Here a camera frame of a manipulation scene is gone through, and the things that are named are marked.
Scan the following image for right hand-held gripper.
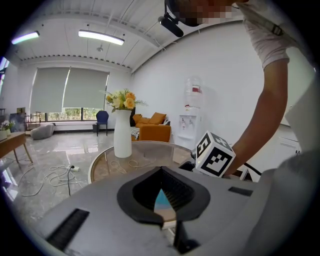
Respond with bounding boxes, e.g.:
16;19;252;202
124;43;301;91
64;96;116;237
178;130;237;178

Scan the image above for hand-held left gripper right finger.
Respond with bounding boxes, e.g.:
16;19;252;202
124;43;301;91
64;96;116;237
159;166;262;256

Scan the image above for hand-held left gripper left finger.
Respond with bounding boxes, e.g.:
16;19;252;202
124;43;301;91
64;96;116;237
43;166;177;256

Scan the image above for person's right forearm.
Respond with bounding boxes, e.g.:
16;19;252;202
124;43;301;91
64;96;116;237
223;58;291;177

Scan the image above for round glass table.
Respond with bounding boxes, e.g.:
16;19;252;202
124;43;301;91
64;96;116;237
88;140;199;187

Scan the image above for white water dispenser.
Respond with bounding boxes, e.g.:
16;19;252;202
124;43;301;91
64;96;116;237
176;106;201;151

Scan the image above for orange sofa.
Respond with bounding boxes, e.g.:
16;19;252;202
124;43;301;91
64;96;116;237
131;112;172;143

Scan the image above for clear water jug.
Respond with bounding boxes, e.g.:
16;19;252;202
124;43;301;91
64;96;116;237
184;76;204;110

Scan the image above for white cabinet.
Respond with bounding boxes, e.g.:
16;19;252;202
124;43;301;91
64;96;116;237
276;124;305;166

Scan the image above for white vase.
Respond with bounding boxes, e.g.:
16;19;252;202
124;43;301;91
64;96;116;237
113;109;133;159

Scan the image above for striped blanket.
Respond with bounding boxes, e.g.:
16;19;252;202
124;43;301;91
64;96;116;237
129;126;141;141

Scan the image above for blue chair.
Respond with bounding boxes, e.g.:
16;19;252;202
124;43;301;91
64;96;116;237
95;110;110;137

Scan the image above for grey beanbag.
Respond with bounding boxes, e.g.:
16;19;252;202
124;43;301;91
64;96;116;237
30;123;56;141

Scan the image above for yellow flower bouquet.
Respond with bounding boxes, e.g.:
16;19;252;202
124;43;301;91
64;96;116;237
99;88;149;114

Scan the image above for wooden side table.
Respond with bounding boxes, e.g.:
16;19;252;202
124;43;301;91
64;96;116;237
0;131;34;165

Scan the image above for dark framed picture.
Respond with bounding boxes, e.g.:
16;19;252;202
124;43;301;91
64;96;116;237
9;107;27;133

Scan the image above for small white flower pot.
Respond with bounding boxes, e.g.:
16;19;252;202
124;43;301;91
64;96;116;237
0;120;16;141

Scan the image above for grey roller blind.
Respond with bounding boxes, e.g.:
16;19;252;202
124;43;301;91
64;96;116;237
29;67;71;115
62;67;110;109

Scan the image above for person's white t-shirt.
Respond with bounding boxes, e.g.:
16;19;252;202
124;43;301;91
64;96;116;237
241;0;302;71

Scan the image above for person's head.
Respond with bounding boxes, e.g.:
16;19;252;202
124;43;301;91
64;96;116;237
171;0;251;28

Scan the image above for long ceiling light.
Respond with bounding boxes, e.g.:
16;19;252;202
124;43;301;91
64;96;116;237
11;30;41;45
77;29;125;46

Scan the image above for black floor cable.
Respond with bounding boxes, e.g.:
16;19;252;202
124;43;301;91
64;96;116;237
67;164;76;196

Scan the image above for white floor cable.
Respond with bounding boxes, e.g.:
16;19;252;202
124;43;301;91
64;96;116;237
19;165;84;198

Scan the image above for black head-mounted camera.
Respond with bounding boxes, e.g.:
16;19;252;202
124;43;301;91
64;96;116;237
157;0;185;38

